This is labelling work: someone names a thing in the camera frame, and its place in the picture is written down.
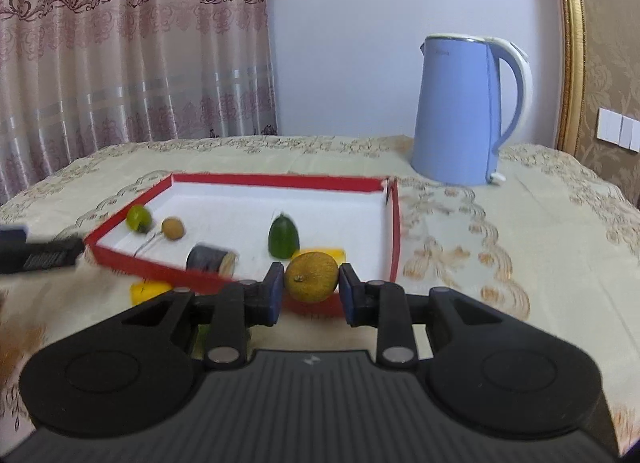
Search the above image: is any dark sugarcane piece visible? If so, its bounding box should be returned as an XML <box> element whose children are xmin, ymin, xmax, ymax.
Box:
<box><xmin>185</xmin><ymin>242</ymin><xmax>239</xmax><ymax>274</ymax></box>

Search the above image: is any yellow mango piece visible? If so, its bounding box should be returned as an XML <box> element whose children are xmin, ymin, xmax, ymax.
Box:
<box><xmin>292</xmin><ymin>246</ymin><xmax>346</xmax><ymax>265</ymax></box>
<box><xmin>130</xmin><ymin>281</ymin><xmax>174</xmax><ymax>305</ymax></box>

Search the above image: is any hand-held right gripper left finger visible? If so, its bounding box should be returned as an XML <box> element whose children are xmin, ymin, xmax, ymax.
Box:
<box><xmin>120</xmin><ymin>263</ymin><xmax>285</xmax><ymax>369</ymax></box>

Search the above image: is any pink patterned curtain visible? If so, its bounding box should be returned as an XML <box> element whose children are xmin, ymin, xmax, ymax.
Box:
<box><xmin>0</xmin><ymin>0</ymin><xmax>279</xmax><ymax>205</ymax></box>

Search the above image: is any brown longan with stem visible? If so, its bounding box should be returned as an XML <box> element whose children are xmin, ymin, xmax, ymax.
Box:
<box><xmin>135</xmin><ymin>216</ymin><xmax>186</xmax><ymax>259</ymax></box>

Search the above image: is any red shallow cardboard box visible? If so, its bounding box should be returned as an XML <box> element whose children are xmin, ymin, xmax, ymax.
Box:
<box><xmin>85</xmin><ymin>172</ymin><xmax>401</xmax><ymax>319</ymax></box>

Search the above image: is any green round jujube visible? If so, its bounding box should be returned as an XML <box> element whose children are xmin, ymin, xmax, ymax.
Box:
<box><xmin>126</xmin><ymin>205</ymin><xmax>153</xmax><ymax>234</ymax></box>

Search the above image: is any blue electric kettle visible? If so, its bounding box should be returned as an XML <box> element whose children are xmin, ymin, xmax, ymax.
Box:
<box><xmin>410</xmin><ymin>33</ymin><xmax>533</xmax><ymax>187</ymax></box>

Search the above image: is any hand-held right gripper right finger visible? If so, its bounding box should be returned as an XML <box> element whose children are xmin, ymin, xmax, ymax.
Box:
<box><xmin>339</xmin><ymin>263</ymin><xmax>501</xmax><ymax>369</ymax></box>

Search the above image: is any gold curved frame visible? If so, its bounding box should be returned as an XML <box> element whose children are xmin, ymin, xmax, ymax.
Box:
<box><xmin>550</xmin><ymin>0</ymin><xmax>586</xmax><ymax>157</ymax></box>

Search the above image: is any dark green cucumber end piece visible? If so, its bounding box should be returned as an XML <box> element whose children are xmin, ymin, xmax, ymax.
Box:
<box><xmin>268</xmin><ymin>212</ymin><xmax>301</xmax><ymax>259</ymax></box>

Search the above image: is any olive brown round fruit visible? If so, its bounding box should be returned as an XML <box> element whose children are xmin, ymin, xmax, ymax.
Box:
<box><xmin>284</xmin><ymin>250</ymin><xmax>340</xmax><ymax>303</ymax></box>

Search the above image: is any white wall switch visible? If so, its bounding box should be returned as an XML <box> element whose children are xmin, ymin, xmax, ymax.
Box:
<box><xmin>598</xmin><ymin>108</ymin><xmax>640</xmax><ymax>153</ymax></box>

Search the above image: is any cream embroidered tablecloth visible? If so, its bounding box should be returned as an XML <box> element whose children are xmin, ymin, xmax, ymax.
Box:
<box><xmin>0</xmin><ymin>134</ymin><xmax>640</xmax><ymax>444</ymax></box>

